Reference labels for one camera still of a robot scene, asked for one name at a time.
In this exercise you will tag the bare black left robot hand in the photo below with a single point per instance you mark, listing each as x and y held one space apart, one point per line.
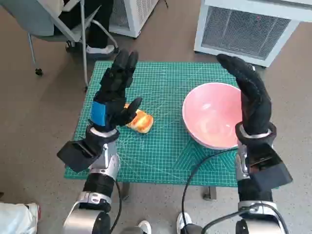
114 97

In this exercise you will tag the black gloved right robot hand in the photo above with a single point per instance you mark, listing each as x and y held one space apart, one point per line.
256 102

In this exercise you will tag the long glazed toy bread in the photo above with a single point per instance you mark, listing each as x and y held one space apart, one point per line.
143 123

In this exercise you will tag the pink bowl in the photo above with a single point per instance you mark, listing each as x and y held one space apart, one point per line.
209 114

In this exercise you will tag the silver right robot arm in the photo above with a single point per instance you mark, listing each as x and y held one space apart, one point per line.
240 165

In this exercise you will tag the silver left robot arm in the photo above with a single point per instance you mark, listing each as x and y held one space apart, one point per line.
107 168

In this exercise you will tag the green cutting mat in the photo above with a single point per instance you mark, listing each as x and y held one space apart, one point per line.
158 146

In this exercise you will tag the person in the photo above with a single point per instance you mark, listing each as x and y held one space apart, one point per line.
97 29

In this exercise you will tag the large white mesh cabinet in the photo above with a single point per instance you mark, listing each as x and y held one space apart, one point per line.
243 31

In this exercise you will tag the small white mesh cabinet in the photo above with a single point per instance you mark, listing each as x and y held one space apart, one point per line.
136 17

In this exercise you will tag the black table leg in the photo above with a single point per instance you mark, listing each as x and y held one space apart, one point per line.
210 193
126 191

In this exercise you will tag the grey office chair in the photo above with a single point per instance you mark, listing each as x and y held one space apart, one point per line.
36 22

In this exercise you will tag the white shoe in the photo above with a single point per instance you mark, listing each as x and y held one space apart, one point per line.
182 221
145 228

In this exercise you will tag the white plastic bag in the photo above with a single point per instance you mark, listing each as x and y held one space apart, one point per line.
17 219

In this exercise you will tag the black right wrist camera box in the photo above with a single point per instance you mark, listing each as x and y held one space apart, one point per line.
268 168

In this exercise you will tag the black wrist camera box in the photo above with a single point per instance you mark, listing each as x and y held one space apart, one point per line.
268 168
75 156

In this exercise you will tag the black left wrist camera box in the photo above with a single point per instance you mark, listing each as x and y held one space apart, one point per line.
75 156

